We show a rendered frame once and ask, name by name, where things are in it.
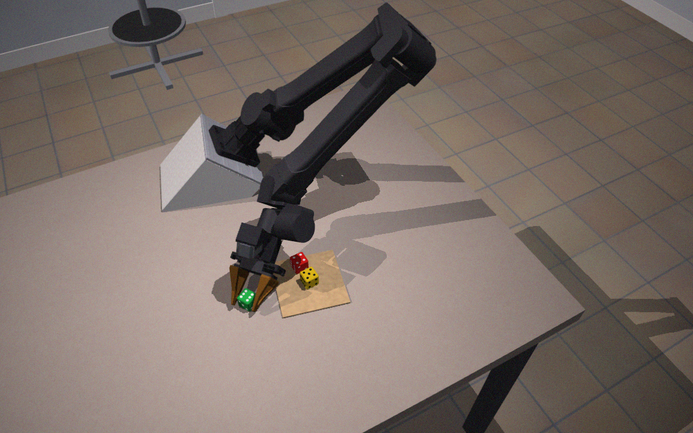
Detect tan mat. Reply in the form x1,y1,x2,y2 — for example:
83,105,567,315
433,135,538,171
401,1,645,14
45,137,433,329
273,250,350,318

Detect red dice with white pips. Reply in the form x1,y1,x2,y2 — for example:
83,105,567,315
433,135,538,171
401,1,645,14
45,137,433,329
290,252,309,274

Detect yellow dice with black pips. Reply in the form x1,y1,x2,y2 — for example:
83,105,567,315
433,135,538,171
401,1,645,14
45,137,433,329
300,267,319,289

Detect green dice with white pips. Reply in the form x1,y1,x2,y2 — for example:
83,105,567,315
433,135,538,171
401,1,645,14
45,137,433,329
237,288,256,312

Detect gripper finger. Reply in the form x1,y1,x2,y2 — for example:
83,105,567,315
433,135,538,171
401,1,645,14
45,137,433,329
229,265,249,305
252,274,279,312

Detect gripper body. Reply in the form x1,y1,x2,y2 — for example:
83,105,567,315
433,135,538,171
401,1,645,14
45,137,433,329
230,251,286,280

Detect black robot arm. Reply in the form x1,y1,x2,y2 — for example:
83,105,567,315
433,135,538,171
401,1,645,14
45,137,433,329
209,2,437,264

